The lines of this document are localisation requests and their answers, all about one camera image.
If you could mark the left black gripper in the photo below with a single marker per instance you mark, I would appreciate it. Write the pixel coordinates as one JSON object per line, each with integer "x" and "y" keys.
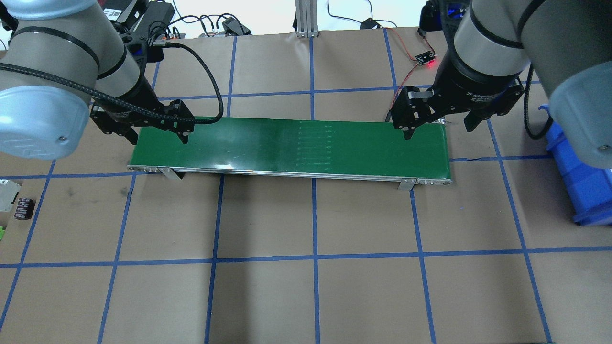
{"x": 138, "y": 97}

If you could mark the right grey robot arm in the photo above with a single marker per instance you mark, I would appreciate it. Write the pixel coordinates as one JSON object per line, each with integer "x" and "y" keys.
{"x": 491, "y": 42}

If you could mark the aluminium frame post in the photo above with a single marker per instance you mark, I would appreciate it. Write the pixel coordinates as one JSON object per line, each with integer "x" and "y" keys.
{"x": 306, "y": 19}

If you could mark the small red-lit sensor board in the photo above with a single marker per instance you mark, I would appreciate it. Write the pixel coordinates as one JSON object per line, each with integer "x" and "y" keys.
{"x": 425, "y": 58}

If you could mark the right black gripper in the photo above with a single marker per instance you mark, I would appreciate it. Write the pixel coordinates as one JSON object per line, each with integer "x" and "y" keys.
{"x": 478, "y": 89}

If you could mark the black cylindrical capacitor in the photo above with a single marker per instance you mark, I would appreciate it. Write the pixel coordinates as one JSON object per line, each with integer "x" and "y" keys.
{"x": 25, "y": 208}

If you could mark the blue plastic bin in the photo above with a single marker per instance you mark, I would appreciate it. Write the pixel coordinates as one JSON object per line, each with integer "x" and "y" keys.
{"x": 589, "y": 188}

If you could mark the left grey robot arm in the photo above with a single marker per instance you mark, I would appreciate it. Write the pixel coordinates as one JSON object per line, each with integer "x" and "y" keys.
{"x": 67, "y": 64}

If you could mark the green conveyor belt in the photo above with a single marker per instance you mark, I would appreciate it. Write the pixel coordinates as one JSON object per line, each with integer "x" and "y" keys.
{"x": 328, "y": 149}

